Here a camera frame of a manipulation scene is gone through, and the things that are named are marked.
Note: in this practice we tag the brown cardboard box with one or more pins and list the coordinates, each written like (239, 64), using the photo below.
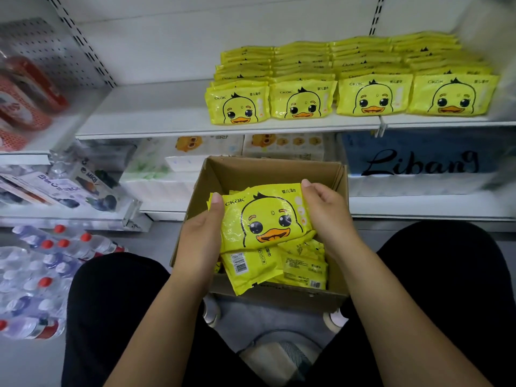
(242, 169)

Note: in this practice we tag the person's right hand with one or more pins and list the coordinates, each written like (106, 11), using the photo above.
(330, 213)

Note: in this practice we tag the white metal shelf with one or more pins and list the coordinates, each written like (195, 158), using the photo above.
(161, 108)

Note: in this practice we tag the person's left forearm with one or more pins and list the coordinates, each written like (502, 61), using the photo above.
(161, 334)

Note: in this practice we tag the person's right cream clog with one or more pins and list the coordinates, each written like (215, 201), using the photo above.
(335, 320)

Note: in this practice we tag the person's left hand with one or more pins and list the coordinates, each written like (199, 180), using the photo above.
(197, 246)

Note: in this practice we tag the person's cream clog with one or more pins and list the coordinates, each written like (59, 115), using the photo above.
(335, 320)
(212, 312)

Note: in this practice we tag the person's black trousers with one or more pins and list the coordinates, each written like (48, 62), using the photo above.
(105, 318)

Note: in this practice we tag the metal frame stool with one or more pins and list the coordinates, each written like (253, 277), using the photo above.
(278, 358)

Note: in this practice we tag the pack of red-capped bottles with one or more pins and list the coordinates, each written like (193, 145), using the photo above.
(40, 270)

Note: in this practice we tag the person's right forearm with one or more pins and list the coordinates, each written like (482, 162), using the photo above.
(411, 318)

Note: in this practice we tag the white pegboard shelf unit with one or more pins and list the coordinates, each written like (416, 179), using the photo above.
(72, 44)

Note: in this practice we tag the green white tissue pack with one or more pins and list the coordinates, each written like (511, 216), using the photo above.
(145, 169)

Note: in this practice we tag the MIQI boxes with fruit print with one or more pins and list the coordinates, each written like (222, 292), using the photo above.
(64, 185)

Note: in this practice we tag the person's left cream clog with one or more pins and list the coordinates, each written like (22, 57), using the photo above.
(212, 312)

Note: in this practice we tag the yellow duck packet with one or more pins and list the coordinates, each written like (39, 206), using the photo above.
(266, 217)

